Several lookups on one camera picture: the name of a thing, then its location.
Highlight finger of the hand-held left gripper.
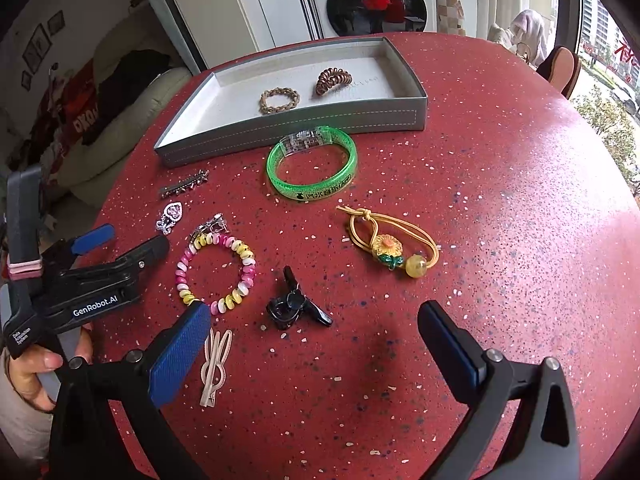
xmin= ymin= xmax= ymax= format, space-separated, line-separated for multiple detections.
xmin=60 ymin=235 xmax=171 ymax=286
xmin=42 ymin=224 xmax=116 ymax=274

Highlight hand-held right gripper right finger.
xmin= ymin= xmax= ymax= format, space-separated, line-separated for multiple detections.
xmin=417 ymin=301 xmax=581 ymax=480

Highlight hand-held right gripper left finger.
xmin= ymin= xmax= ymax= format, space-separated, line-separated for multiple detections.
xmin=47 ymin=301 xmax=213 ymax=480

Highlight beige hair clip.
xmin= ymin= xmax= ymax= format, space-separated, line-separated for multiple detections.
xmin=200 ymin=328 xmax=233 ymax=407

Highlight silver spiked hair clip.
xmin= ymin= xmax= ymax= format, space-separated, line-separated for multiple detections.
xmin=159 ymin=169 xmax=211 ymax=200

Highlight silver bow hair clip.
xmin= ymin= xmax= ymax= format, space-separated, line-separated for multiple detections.
xmin=190 ymin=214 xmax=230 ymax=243

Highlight pink yellow spiral hair tie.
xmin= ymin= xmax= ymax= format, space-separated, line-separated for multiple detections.
xmin=175 ymin=232 xmax=257 ymax=313

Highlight black hair claw clip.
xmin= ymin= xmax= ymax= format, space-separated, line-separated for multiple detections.
xmin=265 ymin=265 xmax=334 ymax=331

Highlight yellow sunflower hair tie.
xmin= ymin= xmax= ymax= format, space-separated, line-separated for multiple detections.
xmin=336 ymin=204 xmax=442 ymax=279

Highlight grey jewelry tray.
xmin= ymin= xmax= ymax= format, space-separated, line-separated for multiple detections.
xmin=154 ymin=36 xmax=429 ymax=167

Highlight green translucent bangle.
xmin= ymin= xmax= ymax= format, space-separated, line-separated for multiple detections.
xmin=266 ymin=130 xmax=358 ymax=202

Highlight person's left hand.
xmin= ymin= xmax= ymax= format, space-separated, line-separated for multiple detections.
xmin=0 ymin=327 xmax=96 ymax=413

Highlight cream sofa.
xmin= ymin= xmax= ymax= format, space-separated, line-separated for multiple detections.
xmin=65 ymin=67 xmax=193 ymax=208

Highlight red printed cloth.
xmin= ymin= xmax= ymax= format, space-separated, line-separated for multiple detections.
xmin=30 ymin=57 xmax=101 ymax=186

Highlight dark clothes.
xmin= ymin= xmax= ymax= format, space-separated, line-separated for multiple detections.
xmin=82 ymin=50 xmax=173 ymax=146

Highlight white cabinet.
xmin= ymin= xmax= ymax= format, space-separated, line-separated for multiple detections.
xmin=155 ymin=0 xmax=321 ymax=68

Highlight brown chair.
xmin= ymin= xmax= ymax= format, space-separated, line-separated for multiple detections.
xmin=537 ymin=46 xmax=582 ymax=100

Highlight pink cloth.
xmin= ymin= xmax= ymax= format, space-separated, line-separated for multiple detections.
xmin=510 ymin=9 xmax=548 ymax=63

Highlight braided brown hair tie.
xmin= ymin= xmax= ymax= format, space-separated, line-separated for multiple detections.
xmin=259 ymin=87 xmax=301 ymax=115

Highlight brown spiral hair tie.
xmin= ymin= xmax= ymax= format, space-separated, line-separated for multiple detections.
xmin=315 ymin=67 xmax=353 ymax=97

